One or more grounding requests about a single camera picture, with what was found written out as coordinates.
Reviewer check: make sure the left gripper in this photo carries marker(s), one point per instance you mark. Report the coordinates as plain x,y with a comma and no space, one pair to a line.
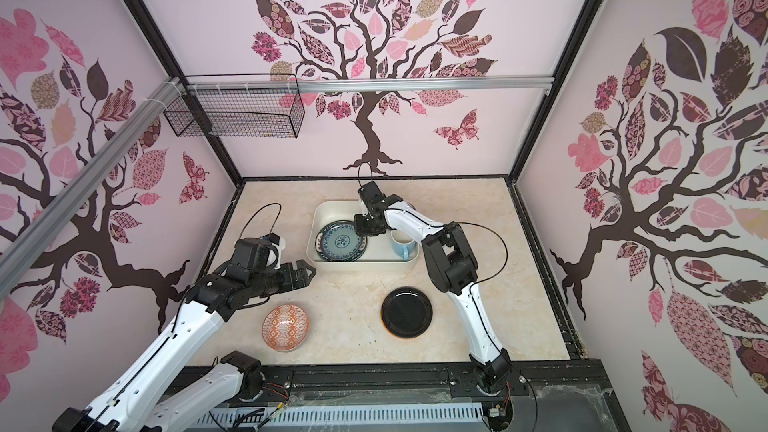
302,279

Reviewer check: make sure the black wire basket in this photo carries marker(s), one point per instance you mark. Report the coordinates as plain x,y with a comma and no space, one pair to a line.
260,105

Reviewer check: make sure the aluminium rail left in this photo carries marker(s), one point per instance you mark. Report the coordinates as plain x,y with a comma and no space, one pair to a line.
23,252

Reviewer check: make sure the white vented cable duct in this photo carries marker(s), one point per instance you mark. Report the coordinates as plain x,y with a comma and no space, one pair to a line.
391,417

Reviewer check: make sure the aluminium rail back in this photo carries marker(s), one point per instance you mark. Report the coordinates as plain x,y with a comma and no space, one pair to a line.
376,85

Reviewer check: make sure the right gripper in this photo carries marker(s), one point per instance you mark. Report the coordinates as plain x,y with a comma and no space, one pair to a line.
360,228

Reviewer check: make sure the aluminium rail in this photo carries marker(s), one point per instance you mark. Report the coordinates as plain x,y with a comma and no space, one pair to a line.
23,252
376,85

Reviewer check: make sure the orange patterned bowl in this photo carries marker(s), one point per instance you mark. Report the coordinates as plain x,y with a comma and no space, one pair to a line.
285,328

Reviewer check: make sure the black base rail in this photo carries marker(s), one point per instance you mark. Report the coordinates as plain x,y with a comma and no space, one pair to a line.
538,395

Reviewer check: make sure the black round plate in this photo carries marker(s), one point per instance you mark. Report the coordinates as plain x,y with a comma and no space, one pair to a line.
406,312

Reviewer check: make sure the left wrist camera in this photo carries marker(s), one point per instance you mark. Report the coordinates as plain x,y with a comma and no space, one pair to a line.
274,240

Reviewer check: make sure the teal floral small plate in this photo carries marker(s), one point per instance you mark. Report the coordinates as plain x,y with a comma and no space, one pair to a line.
339,242

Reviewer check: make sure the white plastic bin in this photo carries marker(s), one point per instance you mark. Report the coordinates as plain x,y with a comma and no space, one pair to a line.
378,256

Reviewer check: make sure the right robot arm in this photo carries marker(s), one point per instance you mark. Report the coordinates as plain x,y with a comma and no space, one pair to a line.
452,268

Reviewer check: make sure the light blue ceramic mug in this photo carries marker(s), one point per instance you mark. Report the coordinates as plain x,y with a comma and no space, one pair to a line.
404,246

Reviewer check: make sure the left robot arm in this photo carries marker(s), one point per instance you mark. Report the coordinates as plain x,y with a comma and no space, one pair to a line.
136,401

